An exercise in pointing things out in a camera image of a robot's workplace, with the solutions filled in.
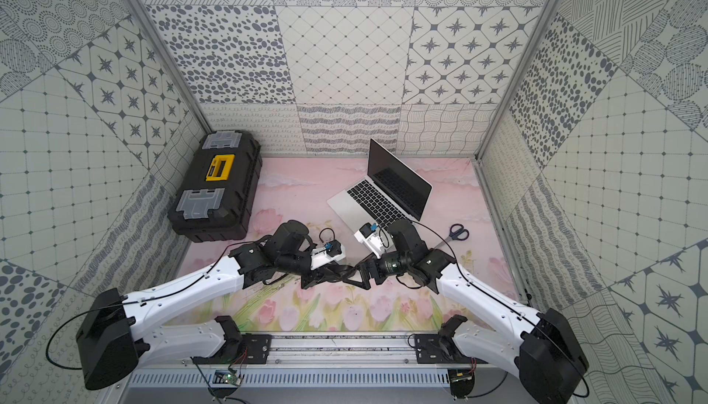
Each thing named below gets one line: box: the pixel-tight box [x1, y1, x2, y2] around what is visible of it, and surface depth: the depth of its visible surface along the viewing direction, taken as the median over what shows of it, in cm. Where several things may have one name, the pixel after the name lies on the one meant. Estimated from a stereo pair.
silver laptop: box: [327, 138, 434, 233], surface depth 107 cm
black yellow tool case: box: [168, 130, 263, 243], surface depth 92 cm
